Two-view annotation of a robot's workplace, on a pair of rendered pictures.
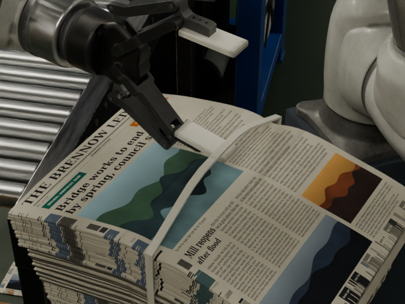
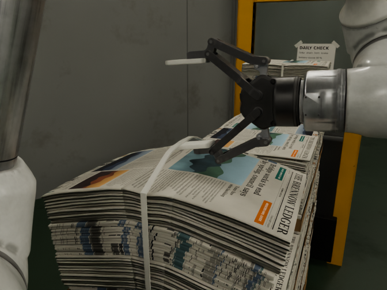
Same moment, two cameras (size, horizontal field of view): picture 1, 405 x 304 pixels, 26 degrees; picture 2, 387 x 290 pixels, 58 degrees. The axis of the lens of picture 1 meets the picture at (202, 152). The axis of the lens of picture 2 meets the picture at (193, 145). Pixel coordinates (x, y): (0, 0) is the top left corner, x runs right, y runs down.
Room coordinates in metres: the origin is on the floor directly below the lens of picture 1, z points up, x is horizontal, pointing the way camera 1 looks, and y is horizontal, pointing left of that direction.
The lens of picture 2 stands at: (1.39, -0.11, 1.41)
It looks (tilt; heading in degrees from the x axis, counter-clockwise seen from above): 18 degrees down; 169
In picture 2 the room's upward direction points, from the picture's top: straight up
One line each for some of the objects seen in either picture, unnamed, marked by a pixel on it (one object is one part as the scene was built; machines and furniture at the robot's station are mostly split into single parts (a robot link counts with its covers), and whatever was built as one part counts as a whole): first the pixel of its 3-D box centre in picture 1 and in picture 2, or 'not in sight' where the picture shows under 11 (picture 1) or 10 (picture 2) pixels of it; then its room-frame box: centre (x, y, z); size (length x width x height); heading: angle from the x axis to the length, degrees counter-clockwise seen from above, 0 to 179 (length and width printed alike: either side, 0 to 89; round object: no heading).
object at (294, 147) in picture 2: not in sight; (258, 141); (0.31, 0.32, 1.06); 0.37 x 0.29 x 0.01; 56
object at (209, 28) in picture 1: (193, 14); (202, 48); (0.83, 0.01, 1.39); 0.05 x 0.01 x 0.03; 57
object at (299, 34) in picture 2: not in sight; (300, 58); (-0.55, 0.89, 1.27); 0.57 x 0.01 x 0.65; 56
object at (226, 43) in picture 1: (213, 38); (188, 61); (0.81, -0.01, 1.37); 0.07 x 0.03 x 0.01; 57
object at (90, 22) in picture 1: (112, 48); (270, 102); (0.89, 0.10, 1.31); 0.09 x 0.07 x 0.08; 57
